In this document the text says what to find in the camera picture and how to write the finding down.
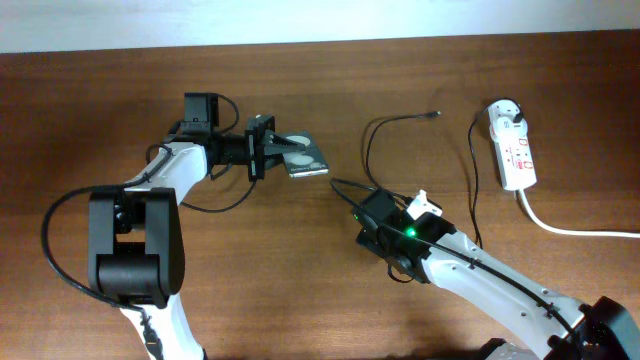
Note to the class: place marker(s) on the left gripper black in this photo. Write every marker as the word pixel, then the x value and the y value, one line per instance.
pixel 259 147

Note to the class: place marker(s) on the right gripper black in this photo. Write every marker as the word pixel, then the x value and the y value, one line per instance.
pixel 365 237

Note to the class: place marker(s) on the black smartphone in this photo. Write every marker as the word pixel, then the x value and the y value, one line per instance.
pixel 307 162

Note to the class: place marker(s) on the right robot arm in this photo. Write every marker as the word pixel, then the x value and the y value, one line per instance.
pixel 418 243

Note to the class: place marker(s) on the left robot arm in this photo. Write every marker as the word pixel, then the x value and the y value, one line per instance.
pixel 136 250

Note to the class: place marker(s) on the white USB charger plug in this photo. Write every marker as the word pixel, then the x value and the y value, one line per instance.
pixel 506 120

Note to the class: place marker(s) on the white power strip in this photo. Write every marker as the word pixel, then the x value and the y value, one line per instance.
pixel 515 163

